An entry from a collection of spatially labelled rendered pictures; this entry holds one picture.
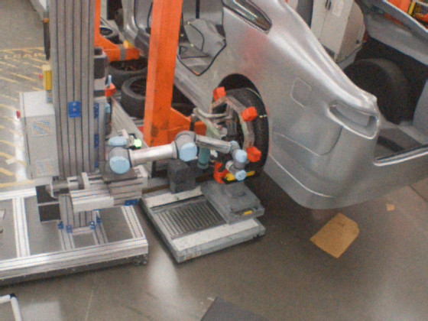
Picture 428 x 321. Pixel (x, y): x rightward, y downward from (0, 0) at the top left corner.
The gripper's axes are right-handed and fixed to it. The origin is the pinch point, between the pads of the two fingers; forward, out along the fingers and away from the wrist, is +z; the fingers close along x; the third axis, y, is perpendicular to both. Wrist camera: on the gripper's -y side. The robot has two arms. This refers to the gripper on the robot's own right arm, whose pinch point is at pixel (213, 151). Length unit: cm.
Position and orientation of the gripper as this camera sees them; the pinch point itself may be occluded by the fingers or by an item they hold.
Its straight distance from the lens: 311.1
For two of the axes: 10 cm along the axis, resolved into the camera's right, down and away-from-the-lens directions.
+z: -5.2, -5.5, 6.6
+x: -8.4, 1.9, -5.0
